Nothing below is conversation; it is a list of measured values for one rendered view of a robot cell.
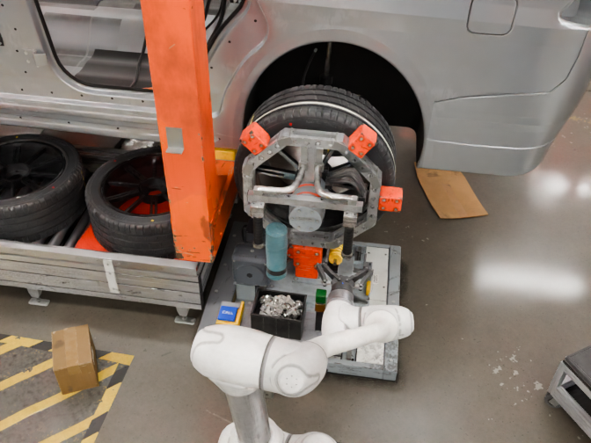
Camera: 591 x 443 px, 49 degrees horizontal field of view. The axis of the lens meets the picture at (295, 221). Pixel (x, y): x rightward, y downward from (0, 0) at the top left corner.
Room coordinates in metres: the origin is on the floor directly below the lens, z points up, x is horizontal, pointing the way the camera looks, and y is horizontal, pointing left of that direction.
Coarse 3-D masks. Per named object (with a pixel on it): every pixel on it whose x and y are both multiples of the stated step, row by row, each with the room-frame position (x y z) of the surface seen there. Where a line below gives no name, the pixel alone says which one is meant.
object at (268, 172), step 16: (288, 160) 2.11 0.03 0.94; (256, 176) 2.12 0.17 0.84; (272, 176) 2.28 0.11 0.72; (288, 176) 2.11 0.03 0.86; (336, 192) 2.10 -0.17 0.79; (352, 192) 2.24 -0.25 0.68; (368, 192) 2.09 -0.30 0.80; (272, 208) 2.11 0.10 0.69; (288, 208) 2.16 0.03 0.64; (336, 224) 2.06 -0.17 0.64
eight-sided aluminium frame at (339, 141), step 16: (288, 128) 2.05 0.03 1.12; (272, 144) 2.01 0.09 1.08; (288, 144) 2.00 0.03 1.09; (304, 144) 1.99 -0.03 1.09; (320, 144) 1.98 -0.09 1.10; (336, 144) 1.97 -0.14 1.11; (256, 160) 2.02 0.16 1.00; (352, 160) 1.97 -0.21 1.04; (368, 160) 2.01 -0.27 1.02; (368, 176) 1.97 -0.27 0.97; (368, 208) 1.96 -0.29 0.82; (368, 224) 1.95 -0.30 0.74; (288, 240) 2.00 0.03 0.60; (304, 240) 1.99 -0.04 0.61; (320, 240) 1.98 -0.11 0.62; (336, 240) 1.97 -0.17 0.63
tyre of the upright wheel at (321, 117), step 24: (288, 96) 2.23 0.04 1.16; (312, 96) 2.20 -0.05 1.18; (336, 96) 2.21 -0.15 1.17; (264, 120) 2.12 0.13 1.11; (288, 120) 2.08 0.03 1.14; (312, 120) 2.07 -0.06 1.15; (336, 120) 2.06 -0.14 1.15; (360, 120) 2.10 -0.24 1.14; (384, 120) 2.24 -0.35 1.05; (240, 144) 2.13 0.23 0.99; (384, 144) 2.08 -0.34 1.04; (240, 168) 2.11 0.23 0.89; (384, 168) 2.04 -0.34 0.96; (240, 192) 2.11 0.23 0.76
